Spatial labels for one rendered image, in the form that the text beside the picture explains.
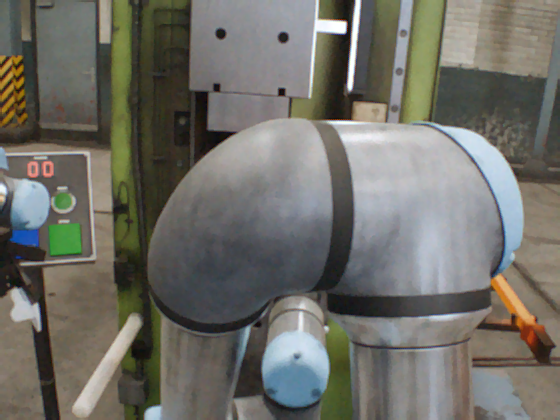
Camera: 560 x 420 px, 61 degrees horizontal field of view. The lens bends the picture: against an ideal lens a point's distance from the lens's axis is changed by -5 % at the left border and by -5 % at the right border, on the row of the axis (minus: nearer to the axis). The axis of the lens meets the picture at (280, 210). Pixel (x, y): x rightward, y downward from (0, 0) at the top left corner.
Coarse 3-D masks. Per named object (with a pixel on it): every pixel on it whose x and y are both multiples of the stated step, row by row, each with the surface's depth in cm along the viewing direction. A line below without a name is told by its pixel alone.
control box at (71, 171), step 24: (24, 168) 117; (72, 168) 121; (48, 192) 118; (72, 192) 120; (48, 216) 117; (72, 216) 119; (48, 240) 116; (24, 264) 113; (48, 264) 116; (72, 264) 122
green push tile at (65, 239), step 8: (64, 224) 117; (72, 224) 118; (80, 224) 119; (56, 232) 116; (64, 232) 117; (72, 232) 118; (80, 232) 118; (56, 240) 116; (64, 240) 117; (72, 240) 117; (80, 240) 118; (56, 248) 115; (64, 248) 116; (72, 248) 117; (80, 248) 118
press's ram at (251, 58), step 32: (192, 0) 114; (224, 0) 114; (256, 0) 113; (288, 0) 113; (192, 32) 116; (224, 32) 116; (256, 32) 116; (288, 32) 115; (192, 64) 119; (224, 64) 118; (256, 64) 118; (288, 64) 118; (288, 96) 120
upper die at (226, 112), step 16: (224, 96) 121; (240, 96) 120; (256, 96) 120; (272, 96) 120; (208, 112) 122; (224, 112) 122; (240, 112) 122; (256, 112) 122; (272, 112) 121; (288, 112) 121; (208, 128) 123; (224, 128) 123; (240, 128) 123
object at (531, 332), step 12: (504, 288) 121; (504, 300) 118; (516, 300) 115; (516, 312) 110; (528, 312) 109; (528, 324) 103; (528, 336) 103; (540, 336) 97; (540, 348) 97; (552, 348) 94; (540, 360) 95
